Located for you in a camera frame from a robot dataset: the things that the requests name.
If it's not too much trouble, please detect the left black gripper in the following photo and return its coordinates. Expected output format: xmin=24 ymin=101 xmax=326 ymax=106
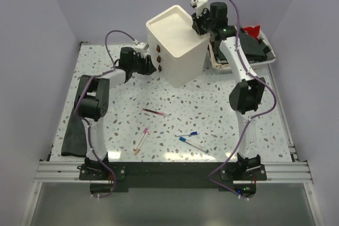
xmin=130 ymin=53 xmax=156 ymax=76

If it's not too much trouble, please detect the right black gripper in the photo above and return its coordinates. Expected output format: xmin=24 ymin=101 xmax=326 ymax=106
xmin=189 ymin=10 xmax=212 ymax=38

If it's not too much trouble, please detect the cream drawer cabinet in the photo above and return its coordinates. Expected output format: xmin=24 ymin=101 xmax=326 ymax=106
xmin=146 ymin=5 xmax=210 ymax=88

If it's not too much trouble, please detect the dark red pen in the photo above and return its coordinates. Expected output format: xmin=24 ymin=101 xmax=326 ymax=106
xmin=142 ymin=108 xmax=171 ymax=117

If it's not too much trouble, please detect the short blue marker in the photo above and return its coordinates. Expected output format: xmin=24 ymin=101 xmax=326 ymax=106
xmin=175 ymin=131 xmax=199 ymax=137

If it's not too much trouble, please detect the long blue marker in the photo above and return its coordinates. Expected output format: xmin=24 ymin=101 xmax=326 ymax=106
xmin=179 ymin=137 xmax=209 ymax=153

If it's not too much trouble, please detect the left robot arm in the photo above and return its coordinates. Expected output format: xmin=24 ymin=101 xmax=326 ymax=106
xmin=74 ymin=43 xmax=156 ymax=179

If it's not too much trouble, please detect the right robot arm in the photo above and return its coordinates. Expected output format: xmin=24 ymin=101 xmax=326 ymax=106
xmin=191 ymin=0 xmax=265 ymax=180

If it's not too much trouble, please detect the red cloth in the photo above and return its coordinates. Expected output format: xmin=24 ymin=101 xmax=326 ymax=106
xmin=243 ymin=25 xmax=261 ymax=39

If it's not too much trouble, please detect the dark green folded cloth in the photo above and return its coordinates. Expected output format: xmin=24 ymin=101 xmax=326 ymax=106
xmin=211 ymin=32 xmax=266 ymax=64

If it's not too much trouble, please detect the white tray of cloths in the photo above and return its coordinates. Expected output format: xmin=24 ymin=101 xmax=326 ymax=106
xmin=206 ymin=25 xmax=276 ymax=74

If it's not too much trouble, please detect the black mat with blue trim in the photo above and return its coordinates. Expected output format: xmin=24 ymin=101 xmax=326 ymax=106
xmin=61 ymin=113 xmax=87 ymax=158

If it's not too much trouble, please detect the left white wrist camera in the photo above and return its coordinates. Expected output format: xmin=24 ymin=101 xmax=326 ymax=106
xmin=134 ymin=40 xmax=149 ymax=58

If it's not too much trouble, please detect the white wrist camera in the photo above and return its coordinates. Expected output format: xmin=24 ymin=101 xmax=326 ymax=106
xmin=134 ymin=40 xmax=149 ymax=58
xmin=190 ymin=0 xmax=209 ymax=17

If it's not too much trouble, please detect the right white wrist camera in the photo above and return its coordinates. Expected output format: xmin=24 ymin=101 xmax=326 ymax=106
xmin=190 ymin=0 xmax=209 ymax=17

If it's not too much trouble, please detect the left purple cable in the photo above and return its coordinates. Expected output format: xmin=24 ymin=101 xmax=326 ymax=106
xmin=74 ymin=30 xmax=140 ymax=198

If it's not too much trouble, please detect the purple cable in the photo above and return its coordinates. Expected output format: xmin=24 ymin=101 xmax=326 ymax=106
xmin=194 ymin=0 xmax=279 ymax=192
xmin=74 ymin=30 xmax=140 ymax=198

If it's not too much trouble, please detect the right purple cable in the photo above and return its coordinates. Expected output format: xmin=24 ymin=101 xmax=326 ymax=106
xmin=194 ymin=0 xmax=279 ymax=192

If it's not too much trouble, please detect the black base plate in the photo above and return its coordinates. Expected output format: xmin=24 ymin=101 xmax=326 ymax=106
xmin=77 ymin=160 xmax=267 ymax=197

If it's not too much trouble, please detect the aluminium rail frame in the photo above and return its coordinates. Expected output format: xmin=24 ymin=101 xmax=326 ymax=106
xmin=21 ymin=41 xmax=325 ymax=226

